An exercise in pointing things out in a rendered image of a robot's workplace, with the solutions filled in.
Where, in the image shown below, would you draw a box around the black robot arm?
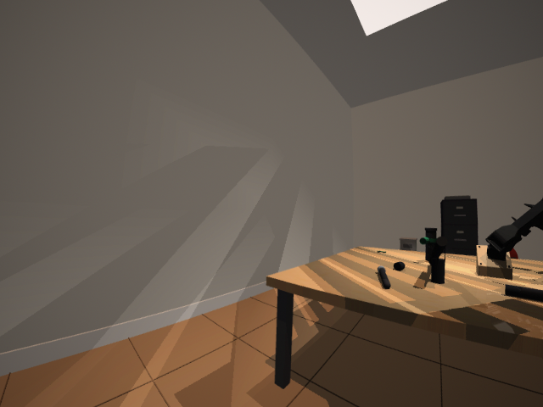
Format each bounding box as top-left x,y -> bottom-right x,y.
485,199 -> 543,261

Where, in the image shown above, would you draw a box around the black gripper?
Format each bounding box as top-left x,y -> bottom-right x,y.
511,203 -> 543,237

